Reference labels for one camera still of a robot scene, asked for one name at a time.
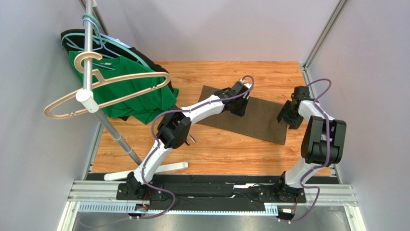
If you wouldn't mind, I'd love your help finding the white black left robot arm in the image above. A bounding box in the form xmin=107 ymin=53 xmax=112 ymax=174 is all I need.
xmin=126 ymin=79 xmax=254 ymax=195

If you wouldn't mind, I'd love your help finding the silver clothes rack pole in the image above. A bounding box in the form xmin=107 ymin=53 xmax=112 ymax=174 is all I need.
xmin=82 ymin=0 xmax=143 ymax=166

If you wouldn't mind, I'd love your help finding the beige plastic hanger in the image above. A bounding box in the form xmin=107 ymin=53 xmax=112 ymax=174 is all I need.
xmin=44 ymin=51 xmax=178 ymax=124

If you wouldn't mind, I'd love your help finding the teal plastic hanger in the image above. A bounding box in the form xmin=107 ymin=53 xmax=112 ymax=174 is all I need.
xmin=61 ymin=13 xmax=151 ymax=68

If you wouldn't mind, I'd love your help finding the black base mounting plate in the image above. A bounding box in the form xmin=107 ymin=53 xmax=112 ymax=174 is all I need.
xmin=116 ymin=182 xmax=307 ymax=204

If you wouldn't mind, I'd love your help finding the brown cloth napkin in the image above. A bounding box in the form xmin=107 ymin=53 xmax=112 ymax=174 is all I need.
xmin=198 ymin=97 xmax=287 ymax=145

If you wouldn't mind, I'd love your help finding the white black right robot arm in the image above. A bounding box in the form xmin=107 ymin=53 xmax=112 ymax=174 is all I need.
xmin=275 ymin=86 xmax=346 ymax=201

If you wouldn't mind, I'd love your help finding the white rack base foot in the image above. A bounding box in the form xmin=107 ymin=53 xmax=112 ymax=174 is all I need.
xmin=104 ymin=161 xmax=189 ymax=181

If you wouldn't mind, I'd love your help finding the aluminium frame rail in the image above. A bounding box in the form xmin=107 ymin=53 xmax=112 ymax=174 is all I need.
xmin=58 ymin=175 xmax=366 ymax=231

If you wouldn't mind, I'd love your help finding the green t-shirt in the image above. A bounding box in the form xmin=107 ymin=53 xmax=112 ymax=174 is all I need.
xmin=68 ymin=51 xmax=179 ymax=125

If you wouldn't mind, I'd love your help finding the black garment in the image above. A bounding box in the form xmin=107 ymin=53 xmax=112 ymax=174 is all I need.
xmin=60 ymin=29 xmax=168 ymax=73

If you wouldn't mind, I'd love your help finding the light blue wire hanger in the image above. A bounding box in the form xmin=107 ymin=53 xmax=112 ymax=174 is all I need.
xmin=67 ymin=17 xmax=129 ymax=69

